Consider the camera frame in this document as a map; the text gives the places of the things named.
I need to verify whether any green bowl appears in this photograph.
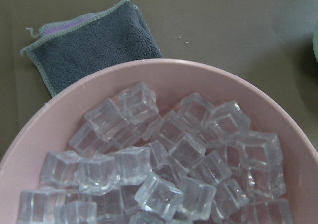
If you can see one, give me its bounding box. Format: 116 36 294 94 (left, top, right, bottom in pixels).
312 21 318 62

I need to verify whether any grey folded cloth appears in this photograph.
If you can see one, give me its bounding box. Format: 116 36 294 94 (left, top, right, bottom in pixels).
20 0 163 96

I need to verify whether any clear ice cubes pile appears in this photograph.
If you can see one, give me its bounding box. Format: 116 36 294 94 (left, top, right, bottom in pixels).
17 83 294 224

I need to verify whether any pink bowl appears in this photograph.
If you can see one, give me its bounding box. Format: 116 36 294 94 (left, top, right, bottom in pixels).
0 59 318 224

